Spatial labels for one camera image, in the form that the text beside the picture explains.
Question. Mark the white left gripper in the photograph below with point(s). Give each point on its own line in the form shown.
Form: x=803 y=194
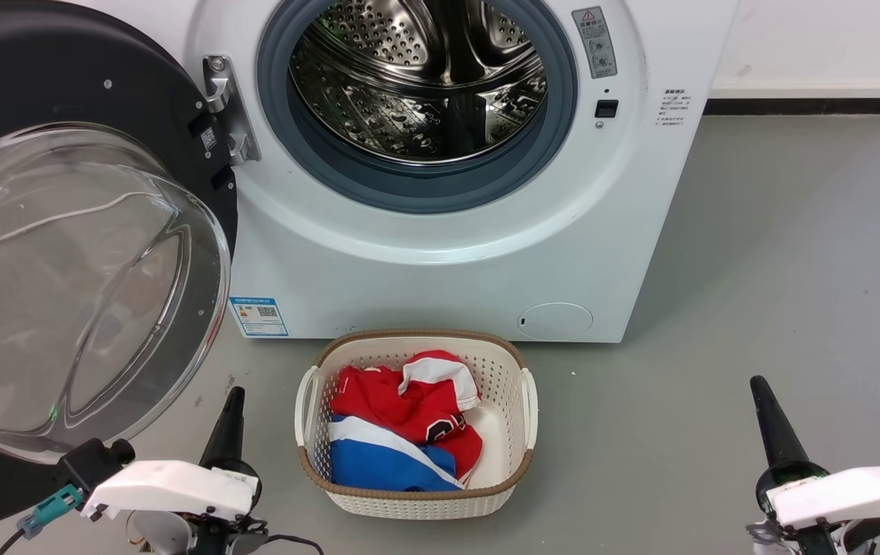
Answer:
x=170 y=486

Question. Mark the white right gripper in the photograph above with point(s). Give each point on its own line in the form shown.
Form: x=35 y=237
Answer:
x=841 y=493

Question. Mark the washer door glass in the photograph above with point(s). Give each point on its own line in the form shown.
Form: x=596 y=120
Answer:
x=62 y=77

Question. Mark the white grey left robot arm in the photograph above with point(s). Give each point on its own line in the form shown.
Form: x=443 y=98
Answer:
x=162 y=536

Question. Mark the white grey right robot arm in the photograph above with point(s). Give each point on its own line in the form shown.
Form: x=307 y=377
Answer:
x=817 y=539

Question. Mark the white front-load washing machine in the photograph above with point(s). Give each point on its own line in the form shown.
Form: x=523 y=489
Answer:
x=409 y=293

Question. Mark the QR code sticker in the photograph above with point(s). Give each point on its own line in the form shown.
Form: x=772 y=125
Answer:
x=209 y=139

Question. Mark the metal door hinge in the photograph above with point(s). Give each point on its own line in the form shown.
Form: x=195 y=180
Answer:
x=235 y=116

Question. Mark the black door latch socket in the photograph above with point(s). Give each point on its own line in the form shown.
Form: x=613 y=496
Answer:
x=606 y=109

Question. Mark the blue energy label sticker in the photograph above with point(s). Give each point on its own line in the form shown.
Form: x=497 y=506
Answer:
x=258 y=317

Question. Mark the blue and white garment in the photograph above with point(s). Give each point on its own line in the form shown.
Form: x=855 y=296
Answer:
x=370 y=462

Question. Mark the red and white garment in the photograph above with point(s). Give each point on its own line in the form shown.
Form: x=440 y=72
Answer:
x=386 y=405

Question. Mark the round white filter cover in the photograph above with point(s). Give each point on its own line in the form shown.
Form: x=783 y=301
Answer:
x=555 y=321

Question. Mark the cream plastic laundry basket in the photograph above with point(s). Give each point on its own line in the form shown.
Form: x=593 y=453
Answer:
x=501 y=370

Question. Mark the steel perforated washer drum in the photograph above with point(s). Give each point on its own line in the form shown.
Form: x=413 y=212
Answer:
x=409 y=116

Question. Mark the grey warning sticker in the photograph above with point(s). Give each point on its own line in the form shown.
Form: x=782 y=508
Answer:
x=594 y=42

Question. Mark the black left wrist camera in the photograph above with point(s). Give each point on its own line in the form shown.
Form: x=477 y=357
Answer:
x=92 y=462

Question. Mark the white wall skirting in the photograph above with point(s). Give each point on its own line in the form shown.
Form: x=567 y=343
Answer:
x=817 y=86

